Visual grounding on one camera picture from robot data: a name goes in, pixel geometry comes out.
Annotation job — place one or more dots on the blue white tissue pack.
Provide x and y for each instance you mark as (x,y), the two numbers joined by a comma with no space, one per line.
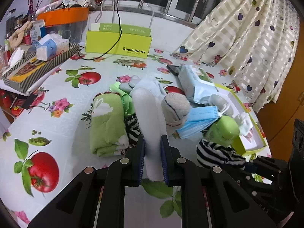
(51,45)

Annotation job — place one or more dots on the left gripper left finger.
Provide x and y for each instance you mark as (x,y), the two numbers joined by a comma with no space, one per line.
(113,180)

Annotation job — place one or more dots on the black white striped sock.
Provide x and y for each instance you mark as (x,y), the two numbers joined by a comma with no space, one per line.
(210,154)

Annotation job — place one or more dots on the white cloth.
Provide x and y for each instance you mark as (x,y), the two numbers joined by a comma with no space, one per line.
(244,123)

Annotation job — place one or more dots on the beige sock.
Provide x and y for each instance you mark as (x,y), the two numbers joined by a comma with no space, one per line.
(176,108)

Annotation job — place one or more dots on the clear lidded dark container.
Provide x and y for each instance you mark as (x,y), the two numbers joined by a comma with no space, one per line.
(222,104)

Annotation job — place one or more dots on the light green cloth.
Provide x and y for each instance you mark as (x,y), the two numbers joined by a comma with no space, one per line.
(127,100)

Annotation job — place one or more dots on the green rabbit towel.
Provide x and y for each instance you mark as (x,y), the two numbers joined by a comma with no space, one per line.
(108,135)

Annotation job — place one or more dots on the black smartphone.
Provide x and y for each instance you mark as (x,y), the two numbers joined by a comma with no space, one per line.
(174,69)

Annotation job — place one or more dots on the long white sock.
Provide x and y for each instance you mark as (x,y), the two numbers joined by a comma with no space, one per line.
(152,124)

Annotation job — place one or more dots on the striped cardboard tray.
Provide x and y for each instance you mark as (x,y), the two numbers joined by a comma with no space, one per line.
(29,70)

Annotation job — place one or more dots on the black binder clip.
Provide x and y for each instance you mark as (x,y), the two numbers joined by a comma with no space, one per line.
(32,101)

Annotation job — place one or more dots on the green plastic jar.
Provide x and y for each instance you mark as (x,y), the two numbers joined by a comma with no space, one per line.
(223,131)

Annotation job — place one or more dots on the blue face masks bundle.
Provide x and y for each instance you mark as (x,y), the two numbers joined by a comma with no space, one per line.
(199,119)

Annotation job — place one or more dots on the heart pattern curtain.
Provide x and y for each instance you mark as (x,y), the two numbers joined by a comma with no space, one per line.
(255,41)

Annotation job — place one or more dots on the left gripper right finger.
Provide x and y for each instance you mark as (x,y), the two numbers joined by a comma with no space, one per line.
(179,171)

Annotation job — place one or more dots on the green Shishangnx box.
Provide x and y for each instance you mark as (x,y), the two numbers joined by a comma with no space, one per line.
(118,39)

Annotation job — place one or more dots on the lime green tray box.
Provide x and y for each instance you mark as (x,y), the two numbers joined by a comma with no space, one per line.
(250,139)

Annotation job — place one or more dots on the orange box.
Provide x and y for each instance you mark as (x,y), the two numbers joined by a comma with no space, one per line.
(64,16)

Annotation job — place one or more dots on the wet wipes pack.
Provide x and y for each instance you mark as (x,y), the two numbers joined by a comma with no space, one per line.
(196,83)

